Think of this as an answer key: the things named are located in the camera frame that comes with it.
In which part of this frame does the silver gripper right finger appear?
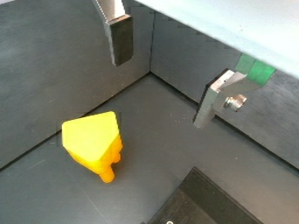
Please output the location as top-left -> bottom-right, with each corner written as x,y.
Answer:
193,69 -> 261,128

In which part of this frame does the black angled metal bracket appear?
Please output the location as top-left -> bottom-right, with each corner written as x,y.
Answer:
140,166 -> 264,224

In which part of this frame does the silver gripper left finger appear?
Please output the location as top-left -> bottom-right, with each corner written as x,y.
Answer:
92,0 -> 133,67

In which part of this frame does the green shape sorting board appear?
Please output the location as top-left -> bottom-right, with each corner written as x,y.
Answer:
235,53 -> 276,87

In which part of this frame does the yellow three prong block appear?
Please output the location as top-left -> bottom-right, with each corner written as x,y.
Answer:
61,111 -> 123,183

